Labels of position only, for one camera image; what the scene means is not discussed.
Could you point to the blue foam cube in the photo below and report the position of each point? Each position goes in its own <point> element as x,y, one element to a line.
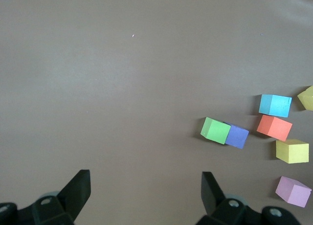
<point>275,105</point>

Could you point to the pink foam cube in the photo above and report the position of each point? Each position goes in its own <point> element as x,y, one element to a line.
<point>293,193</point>

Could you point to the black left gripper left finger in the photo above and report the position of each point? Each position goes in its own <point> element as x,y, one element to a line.
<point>73,193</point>

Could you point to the yellow foam cube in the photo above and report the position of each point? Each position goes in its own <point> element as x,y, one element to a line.
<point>306,99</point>
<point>292,151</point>

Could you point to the purple foam cube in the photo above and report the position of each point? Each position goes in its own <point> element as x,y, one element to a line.
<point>237,137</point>

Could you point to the orange foam cube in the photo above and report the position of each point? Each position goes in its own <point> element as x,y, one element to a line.
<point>275,128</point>

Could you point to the green foam cube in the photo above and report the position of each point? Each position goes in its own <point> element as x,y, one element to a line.
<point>216,132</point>

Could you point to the brown table cover sheet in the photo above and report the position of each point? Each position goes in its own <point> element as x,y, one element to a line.
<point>97,88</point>

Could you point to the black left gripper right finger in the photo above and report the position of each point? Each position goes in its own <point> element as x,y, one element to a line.
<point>212,198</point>

